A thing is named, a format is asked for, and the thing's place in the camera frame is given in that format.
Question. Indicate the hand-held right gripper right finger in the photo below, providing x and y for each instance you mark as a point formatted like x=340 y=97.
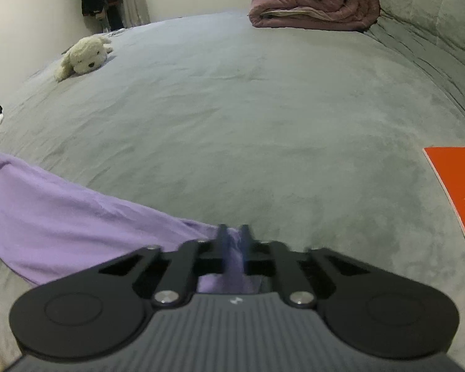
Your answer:
x=246 y=252

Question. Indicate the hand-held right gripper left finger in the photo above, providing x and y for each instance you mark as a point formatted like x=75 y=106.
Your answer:
x=221 y=252

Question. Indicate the purple shirt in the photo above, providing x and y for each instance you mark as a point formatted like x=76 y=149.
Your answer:
x=81 y=224

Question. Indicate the white plush dog toy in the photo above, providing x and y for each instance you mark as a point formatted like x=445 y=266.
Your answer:
x=85 y=54

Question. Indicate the orange notebook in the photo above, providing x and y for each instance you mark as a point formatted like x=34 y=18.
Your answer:
x=457 y=186

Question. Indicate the folded pink quilt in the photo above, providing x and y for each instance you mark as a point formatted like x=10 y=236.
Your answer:
x=314 y=4

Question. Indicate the grey quilted blanket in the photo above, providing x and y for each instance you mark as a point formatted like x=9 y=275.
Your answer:
x=430 y=19

